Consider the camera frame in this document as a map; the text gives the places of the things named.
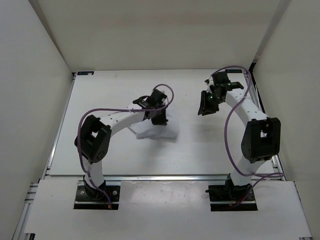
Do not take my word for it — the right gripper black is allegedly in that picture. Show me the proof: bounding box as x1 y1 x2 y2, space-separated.
197 90 224 116

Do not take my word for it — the white skirt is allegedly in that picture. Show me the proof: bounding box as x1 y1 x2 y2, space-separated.
128 110 179 140

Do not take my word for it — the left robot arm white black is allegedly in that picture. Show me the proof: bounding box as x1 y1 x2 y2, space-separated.
74 107 168 201

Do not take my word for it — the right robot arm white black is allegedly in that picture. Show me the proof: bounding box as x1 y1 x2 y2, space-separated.
198 83 281 202

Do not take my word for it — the blue label sticker right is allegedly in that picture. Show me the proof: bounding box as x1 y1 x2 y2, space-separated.
225 69 243 74

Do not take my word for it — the blue label sticker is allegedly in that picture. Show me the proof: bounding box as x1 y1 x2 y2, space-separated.
225 69 243 74
77 71 95 76

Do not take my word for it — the white front cover panel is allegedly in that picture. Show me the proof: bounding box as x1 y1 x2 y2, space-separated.
24 180 311 240

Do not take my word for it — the blue label sticker left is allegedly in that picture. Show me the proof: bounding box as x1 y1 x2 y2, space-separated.
77 71 95 76

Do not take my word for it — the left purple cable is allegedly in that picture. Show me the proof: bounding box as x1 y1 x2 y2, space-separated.
74 83 175 210

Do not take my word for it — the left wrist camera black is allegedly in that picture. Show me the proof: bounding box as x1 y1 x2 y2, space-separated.
132 89 167 109

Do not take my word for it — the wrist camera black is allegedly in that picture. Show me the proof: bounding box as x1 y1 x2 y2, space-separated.
132 89 167 109
204 71 244 92

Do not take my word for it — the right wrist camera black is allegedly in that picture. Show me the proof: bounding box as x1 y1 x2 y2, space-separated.
204 71 244 92

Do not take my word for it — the aluminium frame rail front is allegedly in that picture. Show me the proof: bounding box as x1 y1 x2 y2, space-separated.
103 174 228 182

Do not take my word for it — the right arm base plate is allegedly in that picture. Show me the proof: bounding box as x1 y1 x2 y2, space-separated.
205 183 258 212

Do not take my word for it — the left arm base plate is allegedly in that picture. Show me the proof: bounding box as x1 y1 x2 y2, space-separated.
73 185 121 210

